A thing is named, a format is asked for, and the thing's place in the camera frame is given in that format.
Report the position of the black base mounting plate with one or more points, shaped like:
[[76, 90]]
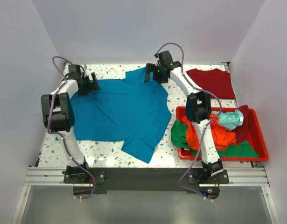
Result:
[[103, 180]]

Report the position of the orange t shirt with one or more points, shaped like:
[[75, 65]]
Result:
[[221, 136]]

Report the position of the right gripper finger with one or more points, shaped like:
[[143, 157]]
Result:
[[160, 76], [150, 70]]

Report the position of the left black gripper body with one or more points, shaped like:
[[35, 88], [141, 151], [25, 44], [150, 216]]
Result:
[[87, 85]]

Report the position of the dark red crumpled shirt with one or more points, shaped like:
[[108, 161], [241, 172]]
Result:
[[242, 130]]

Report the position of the folded dark red t shirt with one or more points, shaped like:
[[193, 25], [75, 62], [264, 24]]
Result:
[[216, 81]]

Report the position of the aluminium frame rail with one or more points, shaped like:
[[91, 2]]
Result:
[[52, 176]]

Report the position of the green t shirt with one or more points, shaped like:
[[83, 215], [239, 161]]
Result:
[[178, 139]]

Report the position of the light teal t shirt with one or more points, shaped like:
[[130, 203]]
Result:
[[231, 120]]

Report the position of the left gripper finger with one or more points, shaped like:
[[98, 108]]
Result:
[[94, 79], [93, 87]]

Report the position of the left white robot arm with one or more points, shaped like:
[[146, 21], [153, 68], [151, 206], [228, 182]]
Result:
[[59, 119]]

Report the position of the blue t shirt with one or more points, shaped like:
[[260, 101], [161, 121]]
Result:
[[129, 110]]

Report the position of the red plastic bin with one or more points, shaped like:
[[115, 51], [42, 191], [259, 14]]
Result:
[[253, 137]]

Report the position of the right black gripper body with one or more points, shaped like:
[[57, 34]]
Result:
[[159, 67]]

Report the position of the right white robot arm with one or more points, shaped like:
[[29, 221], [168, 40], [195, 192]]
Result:
[[198, 107]]

